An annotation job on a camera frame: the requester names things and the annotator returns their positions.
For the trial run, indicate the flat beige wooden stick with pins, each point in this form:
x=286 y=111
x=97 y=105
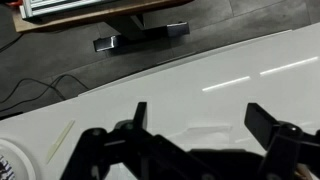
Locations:
x=60 y=141

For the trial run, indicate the black metal stand base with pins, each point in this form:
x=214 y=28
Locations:
x=140 y=33

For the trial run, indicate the large white plate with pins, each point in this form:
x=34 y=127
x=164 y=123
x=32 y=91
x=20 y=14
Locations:
x=23 y=160

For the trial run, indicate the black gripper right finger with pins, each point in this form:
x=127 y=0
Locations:
x=260 y=125

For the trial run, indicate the blue striped paper plate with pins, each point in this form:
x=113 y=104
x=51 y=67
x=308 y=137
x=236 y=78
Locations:
x=5 y=170

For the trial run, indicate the aluminium extrusion frame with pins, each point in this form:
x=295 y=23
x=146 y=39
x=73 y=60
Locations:
x=50 y=6

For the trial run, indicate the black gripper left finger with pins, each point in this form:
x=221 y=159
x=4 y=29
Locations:
x=140 y=115

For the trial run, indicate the wooden table board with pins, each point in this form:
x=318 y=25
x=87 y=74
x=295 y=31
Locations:
x=100 y=15

